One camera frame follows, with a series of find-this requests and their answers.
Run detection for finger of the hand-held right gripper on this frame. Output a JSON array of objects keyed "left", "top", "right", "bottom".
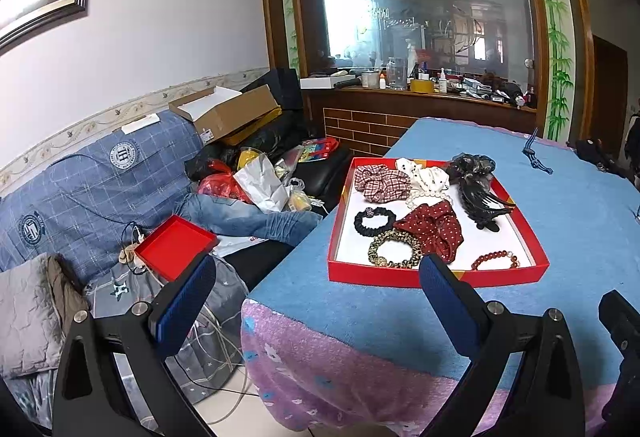
[{"left": 599, "top": 289, "right": 640, "bottom": 423}]

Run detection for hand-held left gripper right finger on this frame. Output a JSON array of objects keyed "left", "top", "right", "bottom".
[{"left": 419, "top": 254, "right": 586, "bottom": 437}]

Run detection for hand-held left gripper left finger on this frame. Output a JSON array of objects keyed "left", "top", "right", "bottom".
[{"left": 52, "top": 254, "right": 218, "bottom": 437}]

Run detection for red bead bracelet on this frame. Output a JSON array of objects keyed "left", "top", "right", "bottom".
[{"left": 470, "top": 251, "right": 521, "bottom": 272}]

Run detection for red polka dot scrunchie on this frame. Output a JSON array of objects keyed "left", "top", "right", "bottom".
[{"left": 393, "top": 199, "right": 463, "bottom": 265}]

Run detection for leopard print scrunchie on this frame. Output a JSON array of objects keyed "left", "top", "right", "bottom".
[{"left": 368, "top": 231, "right": 425, "bottom": 269}]

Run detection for red cardboard box tray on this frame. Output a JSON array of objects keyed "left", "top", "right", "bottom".
[{"left": 327, "top": 157, "right": 550, "bottom": 289}]

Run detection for black hair claw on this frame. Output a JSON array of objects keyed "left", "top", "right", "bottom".
[{"left": 452, "top": 177, "right": 517, "bottom": 233}]

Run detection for white bead bracelet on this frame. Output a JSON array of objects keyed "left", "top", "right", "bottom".
[{"left": 405, "top": 189, "right": 453, "bottom": 210}]

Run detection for small black scrunchie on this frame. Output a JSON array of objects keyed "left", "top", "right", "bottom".
[{"left": 354, "top": 207, "right": 397, "bottom": 239}]

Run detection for white dotted scrunchie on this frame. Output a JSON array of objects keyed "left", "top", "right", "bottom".
[{"left": 396, "top": 158, "right": 449, "bottom": 198}]

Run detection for red plaid scrunchie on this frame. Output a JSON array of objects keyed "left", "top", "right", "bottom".
[{"left": 354, "top": 164, "right": 412, "bottom": 204}]

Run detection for black sheer scrunchie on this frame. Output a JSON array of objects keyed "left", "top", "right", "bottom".
[{"left": 446, "top": 153, "right": 497, "bottom": 188}]

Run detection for grey star print blanket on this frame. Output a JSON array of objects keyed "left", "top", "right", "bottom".
[{"left": 10, "top": 257, "right": 251, "bottom": 433}]

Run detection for red box lid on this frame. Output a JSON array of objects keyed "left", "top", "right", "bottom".
[{"left": 134, "top": 215, "right": 219, "bottom": 282}]

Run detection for blue jeans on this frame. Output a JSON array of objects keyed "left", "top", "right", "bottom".
[{"left": 160, "top": 193, "right": 326, "bottom": 248}]

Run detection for red plastic bag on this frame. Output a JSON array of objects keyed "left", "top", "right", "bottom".
[{"left": 197, "top": 159, "right": 253, "bottom": 205}]

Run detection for blue plaid sofa cover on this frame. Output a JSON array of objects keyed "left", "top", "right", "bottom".
[{"left": 0, "top": 112, "right": 206, "bottom": 288}]

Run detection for white paper bag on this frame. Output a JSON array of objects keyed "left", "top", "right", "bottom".
[{"left": 232, "top": 152, "right": 291, "bottom": 212}]

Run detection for clear bag of snacks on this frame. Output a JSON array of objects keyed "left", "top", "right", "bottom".
[{"left": 287, "top": 177, "right": 313, "bottom": 212}]

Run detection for yellow bag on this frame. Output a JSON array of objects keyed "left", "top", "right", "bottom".
[{"left": 236, "top": 148, "right": 263, "bottom": 170}]

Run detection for grey quilted cushion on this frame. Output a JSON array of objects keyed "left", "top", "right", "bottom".
[{"left": 0, "top": 252, "right": 66, "bottom": 380}]

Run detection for black leather sofa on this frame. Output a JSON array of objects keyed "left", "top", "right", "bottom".
[{"left": 185, "top": 109, "right": 353, "bottom": 288}]

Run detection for black bag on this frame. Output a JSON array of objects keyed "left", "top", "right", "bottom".
[{"left": 574, "top": 137, "right": 632, "bottom": 178}]

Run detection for open cardboard box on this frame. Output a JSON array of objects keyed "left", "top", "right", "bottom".
[{"left": 168, "top": 84, "right": 281, "bottom": 145}]

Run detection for yellow flat box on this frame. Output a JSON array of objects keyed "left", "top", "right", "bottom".
[{"left": 220, "top": 107, "right": 283, "bottom": 146}]

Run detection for wooden counter with brick panel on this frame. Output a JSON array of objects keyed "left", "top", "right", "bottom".
[{"left": 300, "top": 84, "right": 541, "bottom": 158}]

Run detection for colourful snack packet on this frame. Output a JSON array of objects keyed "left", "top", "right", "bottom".
[{"left": 297, "top": 137, "right": 341, "bottom": 164}]

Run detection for pile of small counter clutter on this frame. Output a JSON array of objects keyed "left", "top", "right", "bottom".
[{"left": 447, "top": 72, "right": 533, "bottom": 108}]

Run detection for clear glass jar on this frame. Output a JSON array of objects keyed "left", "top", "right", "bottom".
[{"left": 386, "top": 57, "right": 410, "bottom": 91}]

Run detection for black cloth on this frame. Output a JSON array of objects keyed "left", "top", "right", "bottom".
[{"left": 240, "top": 67, "right": 303, "bottom": 115}]

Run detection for white flat box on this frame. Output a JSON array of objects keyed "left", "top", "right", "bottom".
[{"left": 300, "top": 76, "right": 342, "bottom": 90}]

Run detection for beige cable bundle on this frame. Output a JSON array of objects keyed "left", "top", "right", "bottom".
[{"left": 190, "top": 312, "right": 261, "bottom": 413}]

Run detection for blue lanyard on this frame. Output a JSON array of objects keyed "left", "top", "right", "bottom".
[{"left": 521, "top": 127, "right": 554, "bottom": 175}]

